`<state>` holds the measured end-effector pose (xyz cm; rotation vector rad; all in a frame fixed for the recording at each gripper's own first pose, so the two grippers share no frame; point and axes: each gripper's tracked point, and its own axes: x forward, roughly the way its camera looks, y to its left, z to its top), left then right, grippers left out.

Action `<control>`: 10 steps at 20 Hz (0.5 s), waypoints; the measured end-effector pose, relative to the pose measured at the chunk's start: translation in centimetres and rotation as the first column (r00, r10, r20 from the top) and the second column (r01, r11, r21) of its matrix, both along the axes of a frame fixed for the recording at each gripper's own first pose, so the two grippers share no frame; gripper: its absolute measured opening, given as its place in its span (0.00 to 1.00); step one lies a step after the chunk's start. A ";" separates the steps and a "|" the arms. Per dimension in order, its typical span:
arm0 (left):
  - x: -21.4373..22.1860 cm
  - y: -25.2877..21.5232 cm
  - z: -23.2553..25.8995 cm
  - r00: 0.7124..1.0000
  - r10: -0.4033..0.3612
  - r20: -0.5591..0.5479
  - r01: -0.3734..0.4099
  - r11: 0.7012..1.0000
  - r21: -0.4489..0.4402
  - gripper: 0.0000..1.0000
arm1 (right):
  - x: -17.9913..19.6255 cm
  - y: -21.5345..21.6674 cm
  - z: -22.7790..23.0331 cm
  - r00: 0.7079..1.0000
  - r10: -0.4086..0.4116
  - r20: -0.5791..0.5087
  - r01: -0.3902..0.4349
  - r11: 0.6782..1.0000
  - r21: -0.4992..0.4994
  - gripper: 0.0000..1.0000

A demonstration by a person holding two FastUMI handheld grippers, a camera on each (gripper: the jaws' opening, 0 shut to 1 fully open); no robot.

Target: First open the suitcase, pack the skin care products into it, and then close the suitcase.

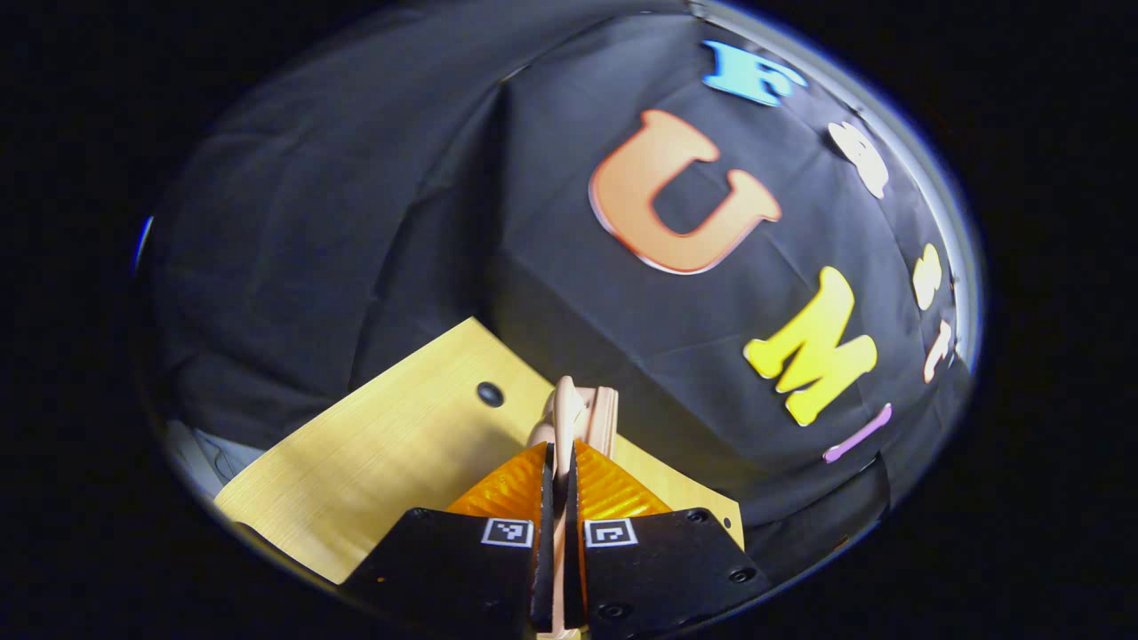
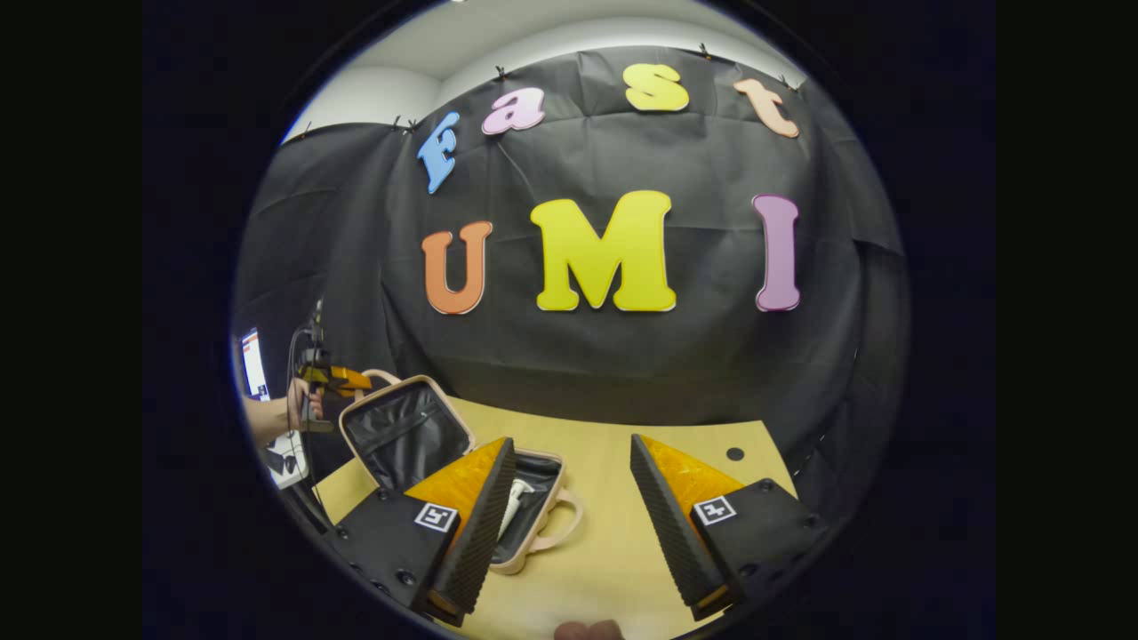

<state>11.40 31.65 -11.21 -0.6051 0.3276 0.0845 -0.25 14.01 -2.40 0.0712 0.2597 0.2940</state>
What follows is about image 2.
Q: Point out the black backdrop cloth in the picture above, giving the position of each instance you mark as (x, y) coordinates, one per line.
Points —
(622, 373)

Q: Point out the white pump bottle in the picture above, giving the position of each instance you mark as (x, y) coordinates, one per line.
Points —
(520, 489)

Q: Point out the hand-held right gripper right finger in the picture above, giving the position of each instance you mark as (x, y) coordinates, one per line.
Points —
(671, 542)

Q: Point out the computer monitor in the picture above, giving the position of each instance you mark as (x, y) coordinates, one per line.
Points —
(253, 363)

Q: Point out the beige suitcase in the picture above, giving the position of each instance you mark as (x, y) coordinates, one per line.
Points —
(404, 436)

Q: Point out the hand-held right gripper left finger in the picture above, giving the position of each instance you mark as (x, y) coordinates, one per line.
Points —
(484, 533)

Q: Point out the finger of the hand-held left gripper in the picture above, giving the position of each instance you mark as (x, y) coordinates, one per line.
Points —
(351, 380)

